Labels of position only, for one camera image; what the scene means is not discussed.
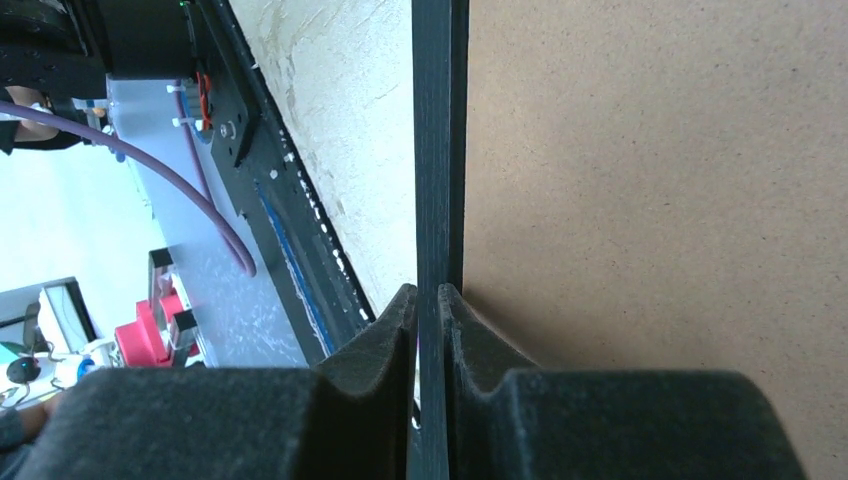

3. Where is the brown backing board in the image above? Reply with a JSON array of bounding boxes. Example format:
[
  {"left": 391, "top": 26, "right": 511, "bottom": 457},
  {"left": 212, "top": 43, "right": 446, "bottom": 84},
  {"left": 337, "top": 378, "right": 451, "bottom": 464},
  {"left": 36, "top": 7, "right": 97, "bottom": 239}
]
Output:
[{"left": 463, "top": 1, "right": 847, "bottom": 479}]

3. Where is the white device background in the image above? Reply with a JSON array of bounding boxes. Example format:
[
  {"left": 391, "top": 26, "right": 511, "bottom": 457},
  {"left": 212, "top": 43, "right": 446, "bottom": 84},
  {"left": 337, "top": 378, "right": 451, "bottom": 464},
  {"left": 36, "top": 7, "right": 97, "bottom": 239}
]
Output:
[{"left": 37, "top": 277, "right": 101, "bottom": 353}]

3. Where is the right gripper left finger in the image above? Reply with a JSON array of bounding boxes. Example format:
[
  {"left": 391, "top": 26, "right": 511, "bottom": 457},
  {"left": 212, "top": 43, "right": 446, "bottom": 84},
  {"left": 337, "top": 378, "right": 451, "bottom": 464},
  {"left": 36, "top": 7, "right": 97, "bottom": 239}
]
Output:
[{"left": 19, "top": 284, "right": 417, "bottom": 479}]

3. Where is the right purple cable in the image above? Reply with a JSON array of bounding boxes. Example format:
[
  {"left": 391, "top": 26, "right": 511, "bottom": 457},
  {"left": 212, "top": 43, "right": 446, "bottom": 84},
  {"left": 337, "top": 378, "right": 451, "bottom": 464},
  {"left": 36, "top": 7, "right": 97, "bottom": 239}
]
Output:
[{"left": 0, "top": 79, "right": 258, "bottom": 280}]

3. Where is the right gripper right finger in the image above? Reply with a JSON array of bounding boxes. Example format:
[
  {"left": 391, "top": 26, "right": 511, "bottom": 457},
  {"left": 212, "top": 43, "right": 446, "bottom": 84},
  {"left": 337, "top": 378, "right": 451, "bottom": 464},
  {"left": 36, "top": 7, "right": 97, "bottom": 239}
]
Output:
[{"left": 438, "top": 284, "right": 805, "bottom": 479}]

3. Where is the red plastic object background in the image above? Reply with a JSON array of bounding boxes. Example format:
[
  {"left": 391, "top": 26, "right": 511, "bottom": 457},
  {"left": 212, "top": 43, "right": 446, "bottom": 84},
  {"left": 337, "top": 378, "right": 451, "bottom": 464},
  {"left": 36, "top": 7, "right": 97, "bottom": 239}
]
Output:
[{"left": 115, "top": 290, "right": 203, "bottom": 368}]

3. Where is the black picture frame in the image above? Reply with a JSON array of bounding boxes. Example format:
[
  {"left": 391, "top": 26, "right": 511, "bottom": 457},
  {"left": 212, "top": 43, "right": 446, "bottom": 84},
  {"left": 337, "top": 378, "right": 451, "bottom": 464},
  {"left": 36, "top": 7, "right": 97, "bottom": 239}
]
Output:
[{"left": 411, "top": 1, "right": 469, "bottom": 479}]

